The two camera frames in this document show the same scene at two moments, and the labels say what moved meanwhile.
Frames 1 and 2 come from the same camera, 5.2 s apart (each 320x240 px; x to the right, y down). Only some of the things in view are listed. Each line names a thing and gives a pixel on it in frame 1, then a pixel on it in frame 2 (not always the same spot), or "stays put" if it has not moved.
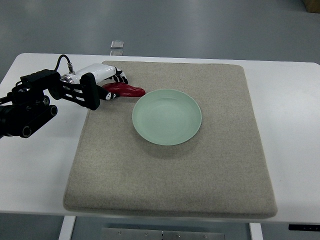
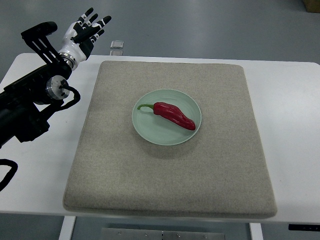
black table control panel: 304,227 stays put
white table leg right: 256,230 stays put
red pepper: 124,89 -> 172,114
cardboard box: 312,6 stays put
